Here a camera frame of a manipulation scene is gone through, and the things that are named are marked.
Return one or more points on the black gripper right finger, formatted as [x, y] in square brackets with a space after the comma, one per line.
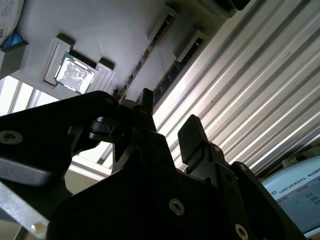
[192, 140]

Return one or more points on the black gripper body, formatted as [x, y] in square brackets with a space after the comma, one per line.
[125, 212]

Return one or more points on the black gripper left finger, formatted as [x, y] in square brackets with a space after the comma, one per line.
[45, 140]

